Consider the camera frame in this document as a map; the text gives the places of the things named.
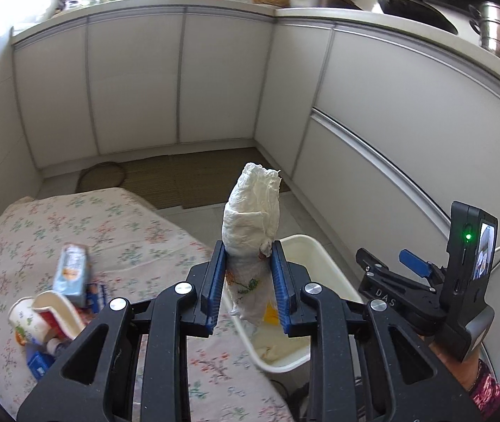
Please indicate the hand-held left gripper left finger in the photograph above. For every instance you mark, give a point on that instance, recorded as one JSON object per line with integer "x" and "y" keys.
{"x": 217, "y": 283}

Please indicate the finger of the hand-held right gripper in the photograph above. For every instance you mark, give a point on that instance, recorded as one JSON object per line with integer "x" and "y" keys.
{"x": 397, "y": 288}
{"x": 414, "y": 263}

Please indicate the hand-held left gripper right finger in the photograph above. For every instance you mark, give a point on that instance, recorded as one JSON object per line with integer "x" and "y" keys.
{"x": 280, "y": 292}

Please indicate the white plastic bin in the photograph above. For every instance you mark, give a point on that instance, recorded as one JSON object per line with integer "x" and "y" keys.
{"x": 302, "y": 255}

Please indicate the white paper towel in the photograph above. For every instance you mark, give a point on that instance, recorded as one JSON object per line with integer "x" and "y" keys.
{"x": 252, "y": 211}

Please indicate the crushed white paper cup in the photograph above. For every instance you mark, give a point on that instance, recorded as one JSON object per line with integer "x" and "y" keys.
{"x": 34, "y": 316}

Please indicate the person's right forearm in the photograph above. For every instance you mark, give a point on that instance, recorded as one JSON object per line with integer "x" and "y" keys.
{"x": 491, "y": 393}

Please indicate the floral tablecloth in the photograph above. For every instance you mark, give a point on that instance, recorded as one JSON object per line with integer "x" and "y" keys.
{"x": 122, "y": 228}

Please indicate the brown woven floor mat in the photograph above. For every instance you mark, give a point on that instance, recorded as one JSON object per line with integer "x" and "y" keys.
{"x": 153, "y": 180}
{"x": 223, "y": 171}

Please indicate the white kitchen cabinet with drawers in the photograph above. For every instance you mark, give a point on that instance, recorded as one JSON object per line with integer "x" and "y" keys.
{"x": 386, "y": 118}

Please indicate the round woven tray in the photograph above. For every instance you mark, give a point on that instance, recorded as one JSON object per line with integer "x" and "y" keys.
{"x": 85, "y": 180}

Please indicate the small blue packet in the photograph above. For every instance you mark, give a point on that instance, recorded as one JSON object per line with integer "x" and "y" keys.
{"x": 41, "y": 358}

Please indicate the white kitchen countertop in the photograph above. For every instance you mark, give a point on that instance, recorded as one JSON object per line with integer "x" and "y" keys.
{"x": 214, "y": 3}

